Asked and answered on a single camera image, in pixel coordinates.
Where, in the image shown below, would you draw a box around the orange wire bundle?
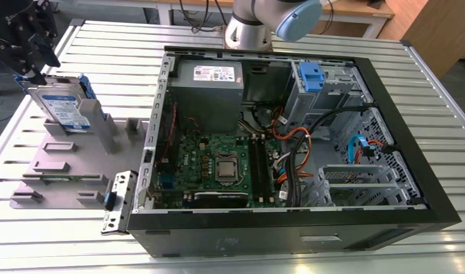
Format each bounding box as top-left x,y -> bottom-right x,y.
273,127 -> 316,183

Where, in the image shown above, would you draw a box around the black RAM slot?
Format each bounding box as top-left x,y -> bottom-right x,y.
250,134 -> 266,204
258,134 -> 277,204

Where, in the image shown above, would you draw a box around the hard disk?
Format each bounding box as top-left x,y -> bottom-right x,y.
12,72 -> 100,132

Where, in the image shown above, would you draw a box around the black graphics card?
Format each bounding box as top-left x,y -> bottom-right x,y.
182,191 -> 251,209

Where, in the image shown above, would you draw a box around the black power supply wires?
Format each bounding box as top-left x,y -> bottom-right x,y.
238,103 -> 286,140

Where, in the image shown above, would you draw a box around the grey parts rack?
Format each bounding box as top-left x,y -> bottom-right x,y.
10,98 -> 153,211

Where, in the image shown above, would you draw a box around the blue data wire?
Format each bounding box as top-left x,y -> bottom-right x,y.
348,133 -> 374,167

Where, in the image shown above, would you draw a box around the black PC case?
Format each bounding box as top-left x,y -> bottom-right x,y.
126,45 -> 464,259

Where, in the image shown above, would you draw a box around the red orange power wire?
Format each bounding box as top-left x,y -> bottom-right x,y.
364,139 -> 397,158

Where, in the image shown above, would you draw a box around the green RAM stick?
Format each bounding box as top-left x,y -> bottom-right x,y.
23,172 -> 104,183

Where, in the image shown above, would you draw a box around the metal disk bay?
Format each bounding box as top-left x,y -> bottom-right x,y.
305,164 -> 426,208

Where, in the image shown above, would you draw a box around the silver expansion slot bracket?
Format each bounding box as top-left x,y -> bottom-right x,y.
100,170 -> 139,236

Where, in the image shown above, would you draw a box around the silver CPU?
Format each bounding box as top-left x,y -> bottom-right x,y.
215,159 -> 237,178

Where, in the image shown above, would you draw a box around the green motherboard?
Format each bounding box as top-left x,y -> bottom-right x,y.
150,134 -> 290,206

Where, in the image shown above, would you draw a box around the brown wooden cabinet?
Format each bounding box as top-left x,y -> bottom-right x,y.
402,0 -> 465,78

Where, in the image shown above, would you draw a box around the grey optical drive cage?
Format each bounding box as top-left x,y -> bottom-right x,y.
283,60 -> 366,140

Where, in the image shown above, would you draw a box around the grey power supply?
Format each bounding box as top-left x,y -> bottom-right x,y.
167,59 -> 245,135

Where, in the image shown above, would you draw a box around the blue drive cage latch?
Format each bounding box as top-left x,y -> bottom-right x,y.
300,62 -> 328,92

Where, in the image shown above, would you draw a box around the CPU socket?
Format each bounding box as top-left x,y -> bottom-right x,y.
213,153 -> 245,187

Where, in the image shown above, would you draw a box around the thin red wire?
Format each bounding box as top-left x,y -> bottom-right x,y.
162,101 -> 179,165

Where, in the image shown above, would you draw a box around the white frame desk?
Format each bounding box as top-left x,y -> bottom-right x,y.
52,0 -> 235,26

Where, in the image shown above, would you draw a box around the wooden top desk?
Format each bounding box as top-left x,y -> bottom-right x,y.
320,0 -> 396,39

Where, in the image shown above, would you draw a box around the thick black cable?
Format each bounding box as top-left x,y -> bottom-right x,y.
287,104 -> 370,208

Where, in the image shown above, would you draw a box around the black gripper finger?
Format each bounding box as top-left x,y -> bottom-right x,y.
24,0 -> 63,69
0,36 -> 50,87

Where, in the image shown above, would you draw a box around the grey white wire bundle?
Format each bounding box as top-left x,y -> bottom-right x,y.
273,151 -> 293,169

